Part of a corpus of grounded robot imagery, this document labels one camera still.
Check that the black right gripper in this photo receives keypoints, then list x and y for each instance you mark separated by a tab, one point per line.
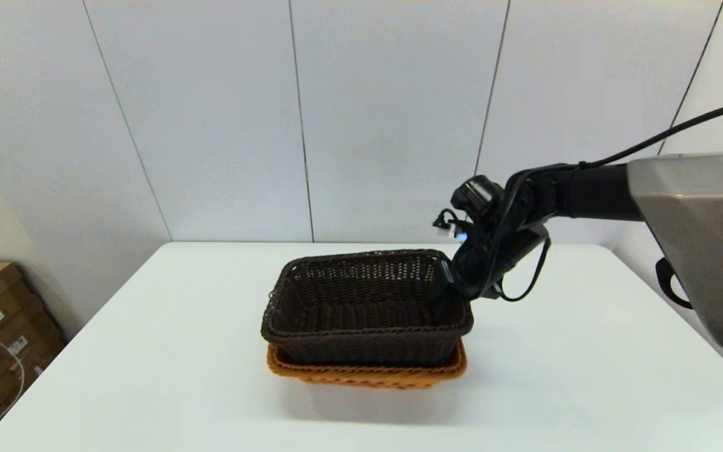
515	246

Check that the dark brown wicker basket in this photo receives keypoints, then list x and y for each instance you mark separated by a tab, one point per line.
361	348

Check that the orange wicker basket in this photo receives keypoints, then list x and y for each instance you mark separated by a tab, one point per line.
368	375

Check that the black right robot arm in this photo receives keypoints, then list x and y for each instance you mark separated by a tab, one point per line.
694	213

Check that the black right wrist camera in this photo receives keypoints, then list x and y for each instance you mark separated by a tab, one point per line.
477	194

